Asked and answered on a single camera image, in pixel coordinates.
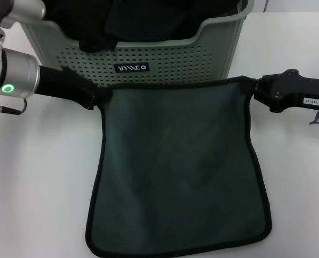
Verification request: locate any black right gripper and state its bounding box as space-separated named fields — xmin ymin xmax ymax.
xmin=252 ymin=69 xmax=319 ymax=114

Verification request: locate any left gripper cable with plug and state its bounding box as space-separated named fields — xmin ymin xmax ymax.
xmin=0 ymin=98 xmax=28 ymax=116

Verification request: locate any dark green towel black trim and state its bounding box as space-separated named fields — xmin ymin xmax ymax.
xmin=84 ymin=75 xmax=273 ymax=255

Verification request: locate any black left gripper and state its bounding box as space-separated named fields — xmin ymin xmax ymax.
xmin=33 ymin=64 xmax=112 ymax=111

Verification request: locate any green perforated plastic storage basket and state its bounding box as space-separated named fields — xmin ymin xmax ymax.
xmin=20 ymin=0 xmax=256 ymax=89

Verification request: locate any black cloth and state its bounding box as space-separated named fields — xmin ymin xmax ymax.
xmin=42 ymin=0 xmax=241 ymax=53

